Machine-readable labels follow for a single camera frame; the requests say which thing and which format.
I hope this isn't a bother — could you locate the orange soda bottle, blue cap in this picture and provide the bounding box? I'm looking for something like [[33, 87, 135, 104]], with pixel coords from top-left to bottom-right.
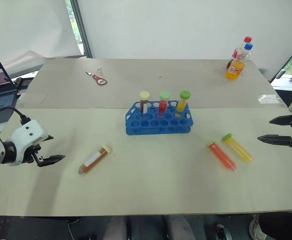
[[225, 42, 254, 81]]

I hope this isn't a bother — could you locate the red flat hand tool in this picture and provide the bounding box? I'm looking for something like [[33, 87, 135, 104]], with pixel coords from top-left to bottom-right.
[[91, 74, 108, 86]]

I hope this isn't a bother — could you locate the yellow tube, wide green cap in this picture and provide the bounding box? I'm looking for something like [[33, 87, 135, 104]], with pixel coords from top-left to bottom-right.
[[176, 90, 192, 114]]

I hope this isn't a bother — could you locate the blue plastic test tube rack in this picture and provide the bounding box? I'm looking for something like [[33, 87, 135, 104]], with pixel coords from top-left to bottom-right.
[[124, 99, 194, 136]]

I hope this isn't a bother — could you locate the cola bottle, red cap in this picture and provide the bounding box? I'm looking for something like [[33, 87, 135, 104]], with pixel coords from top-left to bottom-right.
[[226, 36, 253, 70]]

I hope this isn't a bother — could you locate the yellow tube, slim green cap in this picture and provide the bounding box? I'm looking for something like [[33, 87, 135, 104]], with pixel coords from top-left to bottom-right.
[[221, 132, 254, 164]]

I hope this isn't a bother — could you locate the grey rounded shape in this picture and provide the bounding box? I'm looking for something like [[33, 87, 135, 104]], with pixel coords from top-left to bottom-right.
[[165, 215, 196, 240]]

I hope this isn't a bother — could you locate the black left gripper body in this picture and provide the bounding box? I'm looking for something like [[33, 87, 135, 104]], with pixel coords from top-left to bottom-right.
[[22, 142, 44, 168]]

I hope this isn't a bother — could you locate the amber labelled tube, yellow cap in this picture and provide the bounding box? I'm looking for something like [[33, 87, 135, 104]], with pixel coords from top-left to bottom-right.
[[78, 144, 113, 176]]

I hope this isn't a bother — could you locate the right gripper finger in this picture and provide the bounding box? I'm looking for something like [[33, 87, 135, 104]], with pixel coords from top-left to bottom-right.
[[269, 115, 292, 126], [257, 134, 292, 149]]

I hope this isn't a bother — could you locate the black box beside laptop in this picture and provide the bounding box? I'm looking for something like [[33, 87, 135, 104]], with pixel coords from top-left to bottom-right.
[[12, 77, 34, 89]]

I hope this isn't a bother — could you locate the red tube, light green cap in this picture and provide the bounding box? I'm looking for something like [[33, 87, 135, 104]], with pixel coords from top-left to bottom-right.
[[158, 90, 171, 119]]

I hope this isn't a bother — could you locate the bystander's grey shoe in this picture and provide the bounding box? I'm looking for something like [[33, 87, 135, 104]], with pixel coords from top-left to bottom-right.
[[249, 214, 267, 240]]

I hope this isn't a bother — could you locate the clear plastic sheet piece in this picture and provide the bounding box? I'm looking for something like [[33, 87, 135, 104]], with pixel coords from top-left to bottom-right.
[[259, 93, 281, 104]]

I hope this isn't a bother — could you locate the dark brown tube, yellow cap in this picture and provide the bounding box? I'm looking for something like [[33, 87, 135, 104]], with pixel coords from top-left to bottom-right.
[[139, 90, 151, 115]]

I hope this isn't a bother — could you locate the orange tube, green cap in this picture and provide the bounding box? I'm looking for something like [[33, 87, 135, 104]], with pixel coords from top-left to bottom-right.
[[206, 140, 237, 173]]

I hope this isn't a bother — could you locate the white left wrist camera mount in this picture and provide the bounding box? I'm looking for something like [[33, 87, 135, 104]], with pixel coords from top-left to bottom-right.
[[10, 119, 49, 167]]

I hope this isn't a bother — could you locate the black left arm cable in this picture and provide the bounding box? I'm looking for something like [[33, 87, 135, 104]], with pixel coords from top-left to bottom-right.
[[0, 106, 32, 126]]

